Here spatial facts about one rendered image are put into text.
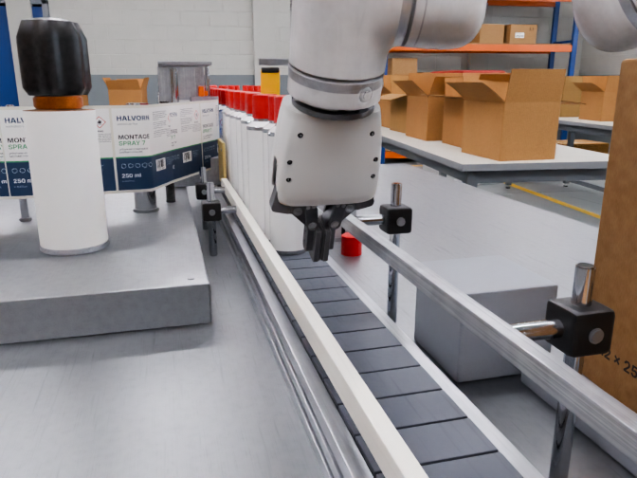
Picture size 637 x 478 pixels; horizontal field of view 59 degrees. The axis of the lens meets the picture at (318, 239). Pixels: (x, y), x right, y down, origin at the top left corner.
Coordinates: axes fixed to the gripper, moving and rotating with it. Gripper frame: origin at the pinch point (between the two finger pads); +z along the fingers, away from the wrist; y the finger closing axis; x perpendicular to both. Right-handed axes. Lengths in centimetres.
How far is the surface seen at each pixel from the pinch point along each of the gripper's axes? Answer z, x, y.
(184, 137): 15, -58, 11
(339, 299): 5.3, 3.8, -1.9
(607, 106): 125, -331, -345
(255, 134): 0.5, -27.2, 2.4
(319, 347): -2.8, 17.9, 4.6
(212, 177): 28, -64, 5
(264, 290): 7.2, -0.9, 5.3
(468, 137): 71, -169, -121
